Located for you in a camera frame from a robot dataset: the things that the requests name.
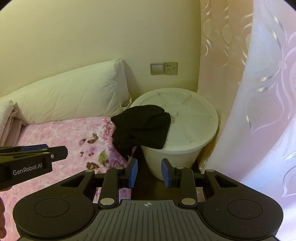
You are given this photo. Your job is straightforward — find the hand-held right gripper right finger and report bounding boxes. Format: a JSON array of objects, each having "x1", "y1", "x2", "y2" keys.
[{"x1": 161, "y1": 158, "x2": 238, "y2": 207}]

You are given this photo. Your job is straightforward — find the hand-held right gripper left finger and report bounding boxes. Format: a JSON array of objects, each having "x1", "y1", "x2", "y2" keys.
[{"x1": 60, "y1": 159, "x2": 138, "y2": 208}]

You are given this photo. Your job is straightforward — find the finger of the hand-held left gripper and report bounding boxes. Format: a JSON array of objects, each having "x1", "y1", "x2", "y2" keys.
[
  {"x1": 0, "y1": 146, "x2": 68, "y2": 163},
  {"x1": 0, "y1": 144, "x2": 49, "y2": 153}
]

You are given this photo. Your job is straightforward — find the black pants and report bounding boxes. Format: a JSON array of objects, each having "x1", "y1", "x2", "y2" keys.
[{"x1": 110, "y1": 105, "x2": 171, "y2": 160}]

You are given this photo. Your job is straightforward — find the white round lidded bucket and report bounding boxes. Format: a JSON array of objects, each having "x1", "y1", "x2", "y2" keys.
[{"x1": 128, "y1": 91, "x2": 219, "y2": 181}]

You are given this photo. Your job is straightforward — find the pink floral blanket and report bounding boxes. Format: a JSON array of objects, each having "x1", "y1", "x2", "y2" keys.
[{"x1": 0, "y1": 116, "x2": 139, "y2": 234}]

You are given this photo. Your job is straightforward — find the folded pink sheet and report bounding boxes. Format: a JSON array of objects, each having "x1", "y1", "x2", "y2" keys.
[{"x1": 0, "y1": 111, "x2": 29, "y2": 149}]

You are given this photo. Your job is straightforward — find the white pillow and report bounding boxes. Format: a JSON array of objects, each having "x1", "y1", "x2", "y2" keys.
[{"x1": 13, "y1": 58, "x2": 132, "y2": 124}]

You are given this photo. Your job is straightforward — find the white sheer curtain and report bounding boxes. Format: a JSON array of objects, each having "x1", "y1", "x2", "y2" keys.
[{"x1": 206, "y1": 0, "x2": 296, "y2": 204}]

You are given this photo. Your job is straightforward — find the pink patterned curtain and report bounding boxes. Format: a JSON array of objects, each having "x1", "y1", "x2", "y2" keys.
[{"x1": 198, "y1": 0, "x2": 257, "y2": 169}]

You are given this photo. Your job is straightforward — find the beige wall switch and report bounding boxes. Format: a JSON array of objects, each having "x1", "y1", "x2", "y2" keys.
[{"x1": 150, "y1": 62, "x2": 164, "y2": 75}]

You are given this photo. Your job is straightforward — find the beige wall socket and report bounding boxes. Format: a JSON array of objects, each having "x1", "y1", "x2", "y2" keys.
[{"x1": 164, "y1": 62, "x2": 178, "y2": 75}]

